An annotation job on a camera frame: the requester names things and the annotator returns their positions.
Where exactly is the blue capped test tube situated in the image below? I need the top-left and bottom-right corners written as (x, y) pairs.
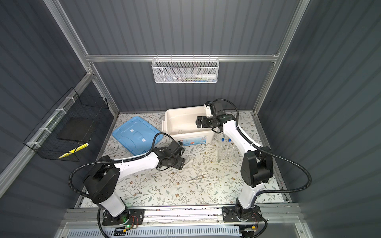
top-left (225, 139), bottom-right (234, 159)
top-left (218, 137), bottom-right (225, 160)

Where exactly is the white plastic dropper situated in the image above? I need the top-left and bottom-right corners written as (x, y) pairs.
top-left (184, 159), bottom-right (194, 167)

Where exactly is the white plastic storage bin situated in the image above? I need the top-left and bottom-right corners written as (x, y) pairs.
top-left (162, 106), bottom-right (215, 146)

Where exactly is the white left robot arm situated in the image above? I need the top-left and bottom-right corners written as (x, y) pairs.
top-left (84, 141), bottom-right (185, 221)

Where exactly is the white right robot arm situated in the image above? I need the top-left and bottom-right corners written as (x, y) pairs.
top-left (195, 99), bottom-right (273, 221)

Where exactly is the clear test tube rack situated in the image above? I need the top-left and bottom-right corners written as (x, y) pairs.
top-left (217, 141), bottom-right (239, 163)

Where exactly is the blue plastic bin lid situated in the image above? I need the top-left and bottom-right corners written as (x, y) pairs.
top-left (112, 116), bottom-right (160, 155)

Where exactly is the white bottle in basket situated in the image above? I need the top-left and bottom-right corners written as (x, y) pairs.
top-left (195, 74), bottom-right (217, 80)

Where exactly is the black pad in basket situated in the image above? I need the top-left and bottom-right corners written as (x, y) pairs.
top-left (57, 118), bottom-right (98, 143)

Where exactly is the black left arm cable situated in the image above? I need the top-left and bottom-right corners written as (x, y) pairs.
top-left (67, 131), bottom-right (179, 200)

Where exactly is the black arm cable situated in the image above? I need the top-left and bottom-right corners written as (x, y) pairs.
top-left (212, 98), bottom-right (313, 197)
top-left (67, 131), bottom-right (179, 200)

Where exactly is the white wire mesh basket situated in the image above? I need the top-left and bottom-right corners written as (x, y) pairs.
top-left (151, 59), bottom-right (220, 84)

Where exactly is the black wire mesh basket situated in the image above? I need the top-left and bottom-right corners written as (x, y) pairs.
top-left (23, 88), bottom-right (110, 162)

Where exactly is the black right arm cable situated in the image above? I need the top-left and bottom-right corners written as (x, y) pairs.
top-left (212, 98), bottom-right (313, 197)

